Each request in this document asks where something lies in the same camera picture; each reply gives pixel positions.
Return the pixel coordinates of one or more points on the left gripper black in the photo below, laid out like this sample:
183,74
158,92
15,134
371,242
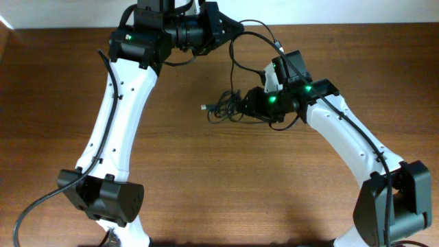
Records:
212,26

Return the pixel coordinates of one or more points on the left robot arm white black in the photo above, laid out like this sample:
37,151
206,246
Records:
147,33

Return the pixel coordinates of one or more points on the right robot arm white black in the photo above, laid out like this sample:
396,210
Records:
395,197

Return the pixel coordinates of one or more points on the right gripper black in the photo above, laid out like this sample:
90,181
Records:
256,106

